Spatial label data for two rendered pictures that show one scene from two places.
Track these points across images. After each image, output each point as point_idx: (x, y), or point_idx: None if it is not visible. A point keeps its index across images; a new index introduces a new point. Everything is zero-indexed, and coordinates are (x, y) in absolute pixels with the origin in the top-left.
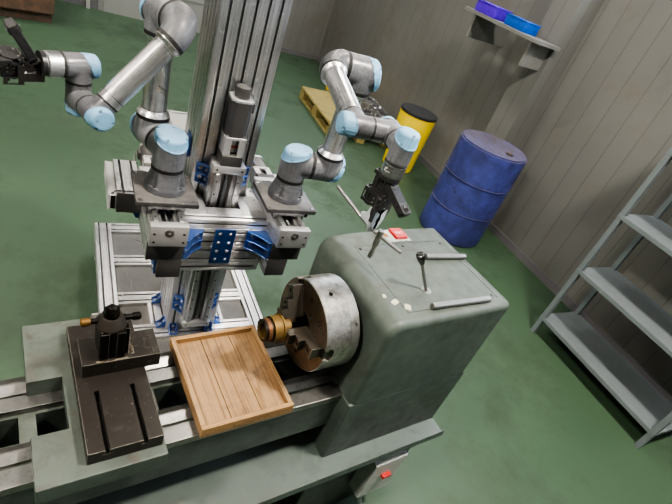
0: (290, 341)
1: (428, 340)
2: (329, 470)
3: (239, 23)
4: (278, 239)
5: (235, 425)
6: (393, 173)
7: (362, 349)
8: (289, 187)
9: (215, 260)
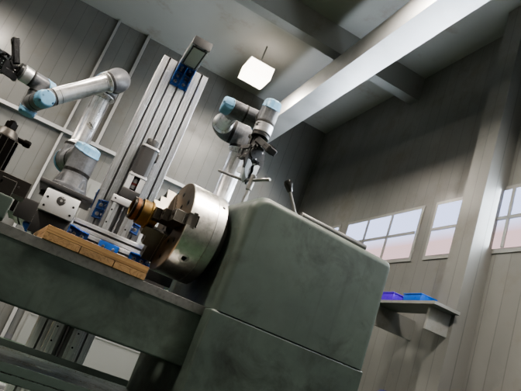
0: (156, 215)
1: (300, 247)
2: None
3: (158, 105)
4: None
5: (81, 247)
6: (261, 125)
7: (229, 240)
8: None
9: None
